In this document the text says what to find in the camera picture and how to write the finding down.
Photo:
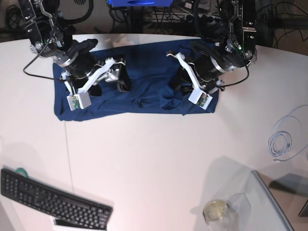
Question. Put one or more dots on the blue box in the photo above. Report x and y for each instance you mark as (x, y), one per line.
(130, 3)

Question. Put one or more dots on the white power strip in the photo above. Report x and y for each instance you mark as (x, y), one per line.
(169, 19)

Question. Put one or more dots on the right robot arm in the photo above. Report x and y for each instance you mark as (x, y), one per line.
(51, 36)

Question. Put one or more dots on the dark blue t-shirt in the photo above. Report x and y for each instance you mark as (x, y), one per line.
(150, 71)

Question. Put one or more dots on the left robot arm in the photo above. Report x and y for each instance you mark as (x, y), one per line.
(225, 45)

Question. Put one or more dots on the clear glass jar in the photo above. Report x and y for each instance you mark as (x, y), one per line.
(217, 215)

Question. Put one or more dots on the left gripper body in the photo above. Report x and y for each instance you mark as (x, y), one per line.
(210, 60)

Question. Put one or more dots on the black computer keyboard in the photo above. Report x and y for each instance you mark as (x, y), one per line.
(67, 207)

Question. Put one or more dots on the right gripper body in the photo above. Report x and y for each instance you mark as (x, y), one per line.
(79, 65)

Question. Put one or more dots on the green tape roll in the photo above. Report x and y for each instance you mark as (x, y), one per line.
(22, 172)

